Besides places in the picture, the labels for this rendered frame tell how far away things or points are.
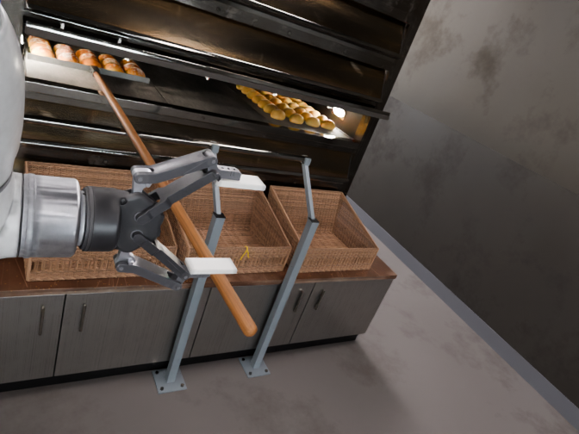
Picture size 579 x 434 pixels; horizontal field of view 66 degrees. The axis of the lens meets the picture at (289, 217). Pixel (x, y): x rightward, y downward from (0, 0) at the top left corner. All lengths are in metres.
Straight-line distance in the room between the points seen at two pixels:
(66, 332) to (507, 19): 3.77
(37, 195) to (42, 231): 0.04
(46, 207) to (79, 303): 1.47
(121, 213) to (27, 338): 1.56
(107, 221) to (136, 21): 1.60
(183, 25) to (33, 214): 1.69
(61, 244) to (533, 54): 3.77
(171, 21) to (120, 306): 1.22
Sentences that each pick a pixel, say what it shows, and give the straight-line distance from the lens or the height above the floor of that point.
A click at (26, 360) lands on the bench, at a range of 2.14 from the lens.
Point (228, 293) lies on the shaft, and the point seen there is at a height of 1.20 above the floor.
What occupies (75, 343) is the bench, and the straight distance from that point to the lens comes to 2.11.
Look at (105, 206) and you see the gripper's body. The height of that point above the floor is 1.52.
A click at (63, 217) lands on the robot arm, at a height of 1.51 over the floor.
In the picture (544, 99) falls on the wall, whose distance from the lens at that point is 3.85.
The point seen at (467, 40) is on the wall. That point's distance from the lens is 4.42.
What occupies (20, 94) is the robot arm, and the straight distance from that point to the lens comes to 0.41.
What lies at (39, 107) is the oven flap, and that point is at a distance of 2.15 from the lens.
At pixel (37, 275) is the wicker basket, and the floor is 0.61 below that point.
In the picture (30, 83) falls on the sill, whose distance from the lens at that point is 2.10.
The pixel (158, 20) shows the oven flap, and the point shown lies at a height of 1.54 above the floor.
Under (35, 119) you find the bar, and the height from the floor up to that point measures 1.17.
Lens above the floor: 1.77
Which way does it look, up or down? 24 degrees down
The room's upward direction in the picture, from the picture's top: 21 degrees clockwise
